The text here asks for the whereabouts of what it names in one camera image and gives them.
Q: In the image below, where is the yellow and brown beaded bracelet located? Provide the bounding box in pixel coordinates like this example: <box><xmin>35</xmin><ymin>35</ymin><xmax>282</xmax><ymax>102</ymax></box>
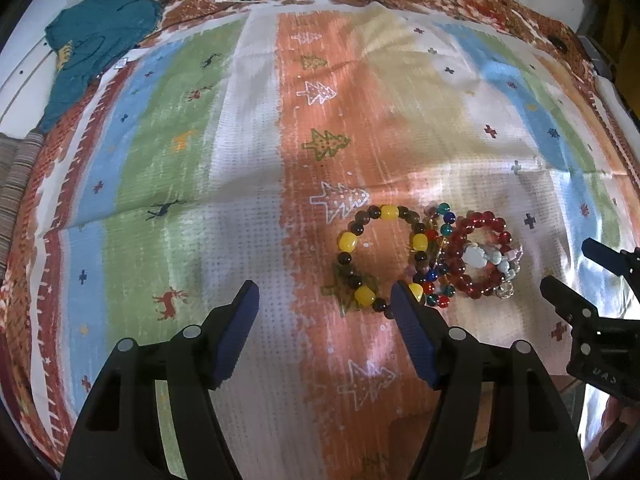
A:
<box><xmin>336</xmin><ymin>204</ymin><xmax>432</xmax><ymax>317</ymax></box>

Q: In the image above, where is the pale white beaded bracelet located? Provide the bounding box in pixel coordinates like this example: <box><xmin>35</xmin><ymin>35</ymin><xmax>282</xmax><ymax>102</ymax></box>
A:
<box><xmin>462</xmin><ymin>242</ymin><xmax>524</xmax><ymax>302</ymax></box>

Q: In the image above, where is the striped printed blanket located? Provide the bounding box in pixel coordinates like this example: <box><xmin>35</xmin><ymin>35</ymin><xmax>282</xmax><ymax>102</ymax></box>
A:
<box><xmin>30</xmin><ymin>2</ymin><xmax>637</xmax><ymax>480</ymax></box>

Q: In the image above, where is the red beaded bracelet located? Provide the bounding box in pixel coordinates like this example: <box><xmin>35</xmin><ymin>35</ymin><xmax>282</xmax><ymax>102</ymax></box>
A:
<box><xmin>440</xmin><ymin>211</ymin><xmax>516</xmax><ymax>301</ymax></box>

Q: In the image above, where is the teal shirt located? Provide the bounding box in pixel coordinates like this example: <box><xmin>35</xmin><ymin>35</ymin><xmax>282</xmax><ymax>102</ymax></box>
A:
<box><xmin>40</xmin><ymin>0</ymin><xmax>164</xmax><ymax>134</ymax></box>

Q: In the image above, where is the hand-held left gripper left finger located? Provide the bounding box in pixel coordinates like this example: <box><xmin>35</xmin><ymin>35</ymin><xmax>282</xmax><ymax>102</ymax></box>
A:
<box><xmin>60</xmin><ymin>280</ymin><xmax>261</xmax><ymax>480</ymax></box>

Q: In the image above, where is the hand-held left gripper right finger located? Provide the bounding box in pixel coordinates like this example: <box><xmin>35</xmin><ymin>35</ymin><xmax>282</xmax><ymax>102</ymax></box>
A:
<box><xmin>391</xmin><ymin>280</ymin><xmax>591</xmax><ymax>480</ymax></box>

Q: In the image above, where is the grey striped folded cloth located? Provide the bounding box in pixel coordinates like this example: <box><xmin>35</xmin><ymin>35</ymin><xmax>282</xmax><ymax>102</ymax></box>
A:
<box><xmin>0</xmin><ymin>130</ymin><xmax>47</xmax><ymax>271</ymax></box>

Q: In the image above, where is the person's right hand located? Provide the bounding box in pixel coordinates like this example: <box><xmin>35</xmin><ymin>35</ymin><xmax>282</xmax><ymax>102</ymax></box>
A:
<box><xmin>597</xmin><ymin>395</ymin><xmax>633</xmax><ymax>466</ymax></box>

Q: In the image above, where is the multicolour glass bead bracelet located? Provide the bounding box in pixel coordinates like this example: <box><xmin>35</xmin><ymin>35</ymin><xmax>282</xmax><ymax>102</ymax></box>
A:
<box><xmin>412</xmin><ymin>202</ymin><xmax>459</xmax><ymax>309</ymax></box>

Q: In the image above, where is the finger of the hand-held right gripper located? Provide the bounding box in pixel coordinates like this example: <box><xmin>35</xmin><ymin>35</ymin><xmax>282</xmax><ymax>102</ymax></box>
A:
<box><xmin>540</xmin><ymin>275</ymin><xmax>602</xmax><ymax>342</ymax></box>
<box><xmin>581</xmin><ymin>238</ymin><xmax>640</xmax><ymax>281</ymax></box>

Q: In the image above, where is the mustard hanging garment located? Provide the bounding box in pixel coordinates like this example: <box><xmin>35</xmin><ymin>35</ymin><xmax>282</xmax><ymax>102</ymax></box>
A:
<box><xmin>585</xmin><ymin>0</ymin><xmax>640</xmax><ymax>86</ymax></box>

